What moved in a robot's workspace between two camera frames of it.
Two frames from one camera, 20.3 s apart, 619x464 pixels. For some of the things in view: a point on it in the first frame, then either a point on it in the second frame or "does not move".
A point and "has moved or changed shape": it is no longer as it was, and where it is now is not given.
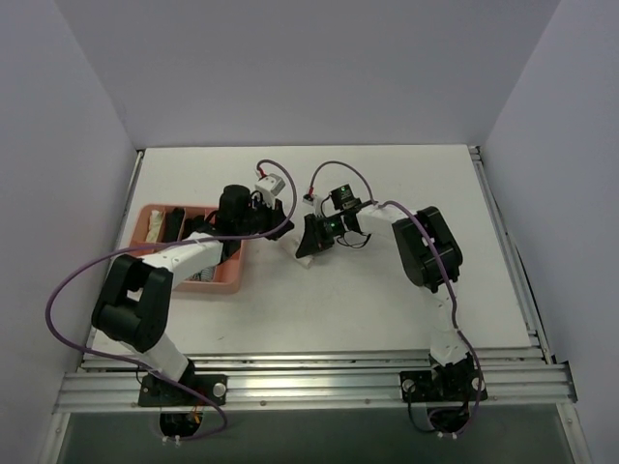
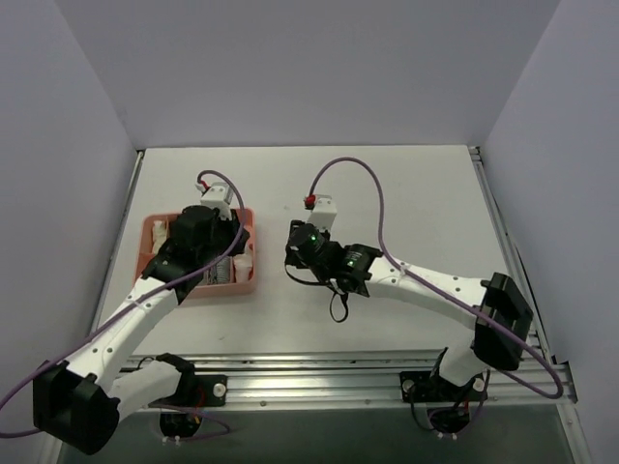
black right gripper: [318, 232] -> [294, 253]
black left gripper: [270, 218] -> [231, 232]
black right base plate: [437, 386] does not move
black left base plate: [156, 391] does not move
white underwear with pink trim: [290, 244] has moved or changed shape
